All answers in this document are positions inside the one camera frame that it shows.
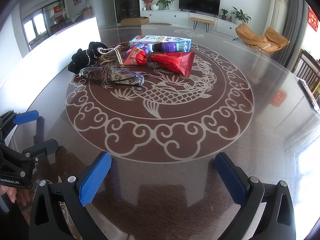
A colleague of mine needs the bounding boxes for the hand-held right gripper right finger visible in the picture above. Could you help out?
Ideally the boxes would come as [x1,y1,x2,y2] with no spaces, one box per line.
[215,152,297,240]

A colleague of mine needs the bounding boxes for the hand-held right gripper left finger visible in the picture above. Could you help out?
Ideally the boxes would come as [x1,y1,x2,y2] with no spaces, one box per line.
[29,151,112,240]

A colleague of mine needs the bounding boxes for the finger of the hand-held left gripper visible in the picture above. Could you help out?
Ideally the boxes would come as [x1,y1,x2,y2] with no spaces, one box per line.
[22,140,58,160]
[0,110,40,140]

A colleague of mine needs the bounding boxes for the black scrunchie with white trim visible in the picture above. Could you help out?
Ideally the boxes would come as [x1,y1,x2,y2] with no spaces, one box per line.
[69,41,108,74]

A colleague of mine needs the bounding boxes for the clear glasses with brown cord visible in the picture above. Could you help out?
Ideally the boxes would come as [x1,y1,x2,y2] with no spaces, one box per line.
[79,65,148,88]

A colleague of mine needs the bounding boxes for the large rhinestone claw clip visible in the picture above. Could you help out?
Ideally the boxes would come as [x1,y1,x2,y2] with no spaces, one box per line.
[97,46,125,67]

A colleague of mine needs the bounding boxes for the red packet with gold label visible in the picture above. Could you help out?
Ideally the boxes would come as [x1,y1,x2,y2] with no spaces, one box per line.
[124,46,152,67]

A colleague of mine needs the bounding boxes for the red snack packet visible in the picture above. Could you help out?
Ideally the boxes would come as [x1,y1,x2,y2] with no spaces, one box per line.
[149,52,195,77]

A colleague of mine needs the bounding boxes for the purple toy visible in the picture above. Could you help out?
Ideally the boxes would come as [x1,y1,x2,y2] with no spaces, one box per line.
[130,41,192,55]

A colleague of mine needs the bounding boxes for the brown patterned glass desktop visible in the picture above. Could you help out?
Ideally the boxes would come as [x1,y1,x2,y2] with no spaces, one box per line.
[0,21,320,240]

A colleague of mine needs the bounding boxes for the person's left hand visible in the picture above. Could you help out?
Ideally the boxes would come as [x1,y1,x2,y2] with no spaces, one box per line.
[0,187,32,205]

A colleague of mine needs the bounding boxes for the dark flat object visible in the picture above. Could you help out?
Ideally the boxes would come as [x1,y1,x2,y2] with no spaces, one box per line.
[299,79,320,119]

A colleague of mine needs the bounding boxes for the dark wooden chair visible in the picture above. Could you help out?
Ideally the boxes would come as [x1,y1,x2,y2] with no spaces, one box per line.
[295,50,320,93]

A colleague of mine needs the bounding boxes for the orange lounge chair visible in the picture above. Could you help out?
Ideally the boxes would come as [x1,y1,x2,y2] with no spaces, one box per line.
[235,23,290,53]

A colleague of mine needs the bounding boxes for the brown cardboard carton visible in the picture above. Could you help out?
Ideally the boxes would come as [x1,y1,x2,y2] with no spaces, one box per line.
[121,16,150,26]

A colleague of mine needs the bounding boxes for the blue white toothpaste box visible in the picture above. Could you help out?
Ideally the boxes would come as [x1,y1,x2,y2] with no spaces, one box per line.
[129,35,192,51]

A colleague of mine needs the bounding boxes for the dark glass display cabinet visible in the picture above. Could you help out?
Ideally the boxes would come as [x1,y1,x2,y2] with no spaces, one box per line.
[112,0,140,23]

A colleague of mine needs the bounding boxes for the wooden bench with hairpin legs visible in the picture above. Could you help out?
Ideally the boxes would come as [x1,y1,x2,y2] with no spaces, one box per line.
[189,17,215,33]

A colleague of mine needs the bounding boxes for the large leafy potted plant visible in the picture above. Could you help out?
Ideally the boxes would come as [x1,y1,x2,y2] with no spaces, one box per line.
[231,6,252,24]

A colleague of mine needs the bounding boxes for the white television cabinet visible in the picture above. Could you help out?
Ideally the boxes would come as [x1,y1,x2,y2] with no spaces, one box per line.
[140,10,238,34]

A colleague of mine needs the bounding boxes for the grey curtain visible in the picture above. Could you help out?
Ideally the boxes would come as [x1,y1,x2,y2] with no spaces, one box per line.
[262,0,309,68]

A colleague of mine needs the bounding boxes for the black television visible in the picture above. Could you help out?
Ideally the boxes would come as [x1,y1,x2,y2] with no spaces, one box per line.
[179,0,221,14]

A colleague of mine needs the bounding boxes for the green potted plant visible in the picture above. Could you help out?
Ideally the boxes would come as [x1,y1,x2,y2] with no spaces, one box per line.
[156,0,175,10]

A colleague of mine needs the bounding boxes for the red wall poster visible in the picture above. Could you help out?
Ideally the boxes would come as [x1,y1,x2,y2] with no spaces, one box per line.
[307,7,319,32]

